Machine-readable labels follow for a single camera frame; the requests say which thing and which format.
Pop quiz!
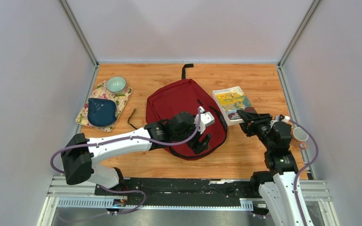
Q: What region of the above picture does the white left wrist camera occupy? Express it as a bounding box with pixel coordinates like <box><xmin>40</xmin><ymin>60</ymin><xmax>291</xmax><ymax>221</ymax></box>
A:
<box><xmin>195</xmin><ymin>106</ymin><xmax>215</xmax><ymax>134</ymax></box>

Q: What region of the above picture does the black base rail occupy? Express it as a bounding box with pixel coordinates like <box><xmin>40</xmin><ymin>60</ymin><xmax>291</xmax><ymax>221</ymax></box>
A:
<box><xmin>94</xmin><ymin>177</ymin><xmax>281</xmax><ymax>207</ymax></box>

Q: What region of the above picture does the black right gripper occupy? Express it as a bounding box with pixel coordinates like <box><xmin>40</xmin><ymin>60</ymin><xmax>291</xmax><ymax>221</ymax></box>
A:
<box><xmin>235</xmin><ymin>110</ymin><xmax>273</xmax><ymax>151</ymax></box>

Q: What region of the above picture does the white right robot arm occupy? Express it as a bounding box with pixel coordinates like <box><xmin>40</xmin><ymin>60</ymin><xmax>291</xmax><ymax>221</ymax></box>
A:
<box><xmin>237</xmin><ymin>110</ymin><xmax>313</xmax><ymax>226</ymax></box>

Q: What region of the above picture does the light green ceramic bowl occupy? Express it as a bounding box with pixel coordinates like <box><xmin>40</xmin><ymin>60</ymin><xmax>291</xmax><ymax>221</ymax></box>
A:
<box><xmin>106</xmin><ymin>76</ymin><xmax>127</xmax><ymax>94</ymax></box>

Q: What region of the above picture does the yellow cover book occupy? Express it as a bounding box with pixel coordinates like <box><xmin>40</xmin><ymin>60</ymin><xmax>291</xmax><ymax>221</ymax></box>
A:
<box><xmin>212</xmin><ymin>86</ymin><xmax>257</xmax><ymax>126</ymax></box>

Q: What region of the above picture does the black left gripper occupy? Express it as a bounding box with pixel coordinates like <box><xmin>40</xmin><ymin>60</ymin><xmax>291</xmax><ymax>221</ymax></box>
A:
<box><xmin>172</xmin><ymin>121</ymin><xmax>212</xmax><ymax>155</ymax></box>

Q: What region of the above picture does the orange white mug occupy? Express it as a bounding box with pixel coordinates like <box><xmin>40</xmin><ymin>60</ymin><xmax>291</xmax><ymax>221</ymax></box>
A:
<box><xmin>291</xmin><ymin>127</ymin><xmax>309</xmax><ymax>150</ymax></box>

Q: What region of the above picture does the dark blue leaf plate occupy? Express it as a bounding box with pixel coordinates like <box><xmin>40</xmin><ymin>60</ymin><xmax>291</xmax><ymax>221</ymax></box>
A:
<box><xmin>87</xmin><ymin>98</ymin><xmax>117</xmax><ymax>127</ymax></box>

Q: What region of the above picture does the red backpack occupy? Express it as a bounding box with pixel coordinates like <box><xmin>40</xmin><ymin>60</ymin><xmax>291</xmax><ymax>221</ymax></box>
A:
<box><xmin>144</xmin><ymin>64</ymin><xmax>228</xmax><ymax>161</ymax></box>

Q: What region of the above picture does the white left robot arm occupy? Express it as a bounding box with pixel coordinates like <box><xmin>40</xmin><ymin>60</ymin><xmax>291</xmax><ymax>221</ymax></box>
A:
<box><xmin>60</xmin><ymin>110</ymin><xmax>215</xmax><ymax>195</ymax></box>

